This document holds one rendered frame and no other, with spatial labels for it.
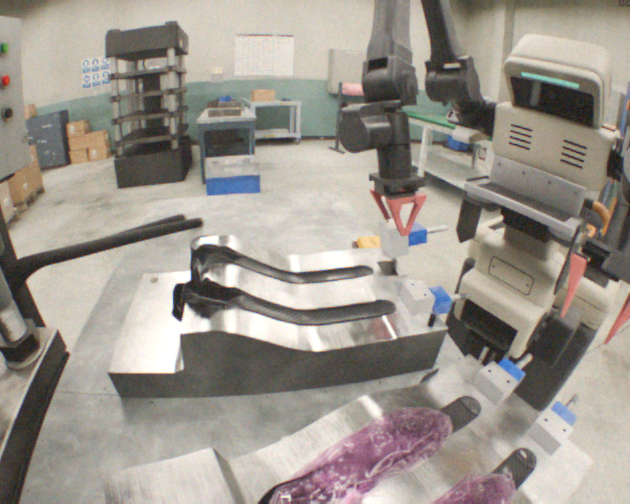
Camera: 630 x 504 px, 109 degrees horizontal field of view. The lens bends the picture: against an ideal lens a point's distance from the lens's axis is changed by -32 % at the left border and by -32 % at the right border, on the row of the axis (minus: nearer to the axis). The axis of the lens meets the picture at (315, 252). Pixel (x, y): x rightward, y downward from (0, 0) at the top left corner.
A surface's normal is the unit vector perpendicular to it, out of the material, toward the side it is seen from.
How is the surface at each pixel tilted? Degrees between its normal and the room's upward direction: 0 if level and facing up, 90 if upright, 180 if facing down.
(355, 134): 94
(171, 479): 0
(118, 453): 0
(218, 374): 90
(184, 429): 0
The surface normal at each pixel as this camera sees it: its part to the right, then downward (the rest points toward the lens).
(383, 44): -0.75, 0.08
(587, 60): -0.53, -0.48
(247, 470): 0.04, -0.87
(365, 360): 0.19, 0.48
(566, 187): -0.83, 0.24
